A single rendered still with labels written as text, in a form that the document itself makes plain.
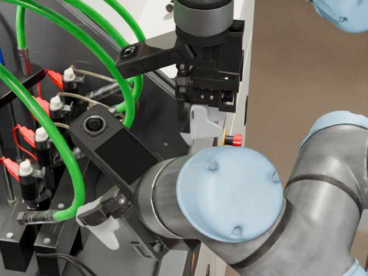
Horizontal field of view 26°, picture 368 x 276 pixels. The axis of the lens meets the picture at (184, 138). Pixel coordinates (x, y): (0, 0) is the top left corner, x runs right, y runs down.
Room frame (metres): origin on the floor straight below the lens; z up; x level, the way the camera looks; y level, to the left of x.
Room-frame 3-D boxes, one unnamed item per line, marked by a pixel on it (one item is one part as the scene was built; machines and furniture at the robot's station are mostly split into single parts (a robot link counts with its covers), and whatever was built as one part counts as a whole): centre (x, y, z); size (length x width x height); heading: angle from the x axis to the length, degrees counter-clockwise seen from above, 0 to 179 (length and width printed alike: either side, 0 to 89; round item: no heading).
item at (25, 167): (0.89, 0.25, 1.10); 0.02 x 0.02 x 0.03
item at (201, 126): (0.82, -0.03, 1.26); 0.06 x 0.03 x 0.09; 80
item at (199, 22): (0.84, -0.02, 1.44); 0.08 x 0.08 x 0.05
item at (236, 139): (1.28, -0.11, 0.80); 0.05 x 0.04 x 0.05; 170
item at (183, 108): (0.82, 0.00, 1.30); 0.05 x 0.02 x 0.09; 170
